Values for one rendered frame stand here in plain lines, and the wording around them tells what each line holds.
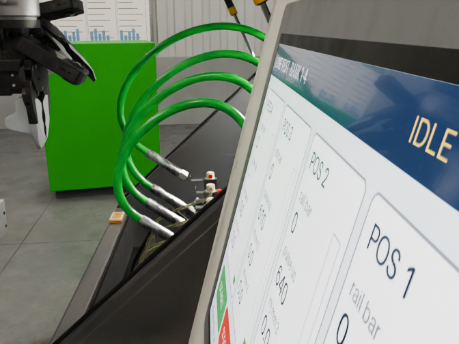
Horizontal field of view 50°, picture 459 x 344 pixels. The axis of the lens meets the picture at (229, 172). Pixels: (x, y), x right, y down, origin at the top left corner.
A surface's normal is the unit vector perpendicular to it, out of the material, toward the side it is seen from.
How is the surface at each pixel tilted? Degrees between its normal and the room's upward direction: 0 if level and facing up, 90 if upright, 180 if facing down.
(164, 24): 90
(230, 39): 90
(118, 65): 90
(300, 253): 76
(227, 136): 90
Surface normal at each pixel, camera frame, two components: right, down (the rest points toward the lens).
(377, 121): -0.97, -0.21
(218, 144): 0.04, 0.29
